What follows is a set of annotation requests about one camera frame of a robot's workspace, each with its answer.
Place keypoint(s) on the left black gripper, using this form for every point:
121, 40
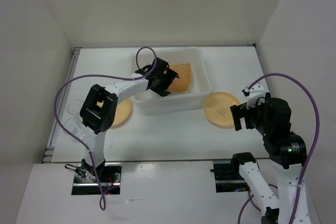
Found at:
169, 75

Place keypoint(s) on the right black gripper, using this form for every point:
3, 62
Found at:
237, 111

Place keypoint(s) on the woven bamboo triangular basket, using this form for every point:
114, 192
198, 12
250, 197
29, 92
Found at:
181, 84

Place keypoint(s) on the tan round plate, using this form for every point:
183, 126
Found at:
122, 112
216, 107

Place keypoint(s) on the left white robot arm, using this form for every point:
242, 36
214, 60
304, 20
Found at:
100, 106

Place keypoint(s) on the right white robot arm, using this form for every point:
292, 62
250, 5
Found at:
287, 151

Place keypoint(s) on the clear plastic bin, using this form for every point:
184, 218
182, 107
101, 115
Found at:
151, 103

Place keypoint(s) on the clear glass cup rear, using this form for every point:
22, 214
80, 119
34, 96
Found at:
74, 107

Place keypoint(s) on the clear glass cup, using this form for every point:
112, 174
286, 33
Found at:
75, 126
74, 107

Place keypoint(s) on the clear glass cup front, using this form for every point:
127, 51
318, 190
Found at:
75, 126

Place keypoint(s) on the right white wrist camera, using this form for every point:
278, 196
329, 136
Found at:
255, 95

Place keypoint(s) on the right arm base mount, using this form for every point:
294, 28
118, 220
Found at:
227, 179

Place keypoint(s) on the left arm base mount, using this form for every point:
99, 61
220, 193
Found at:
85, 184

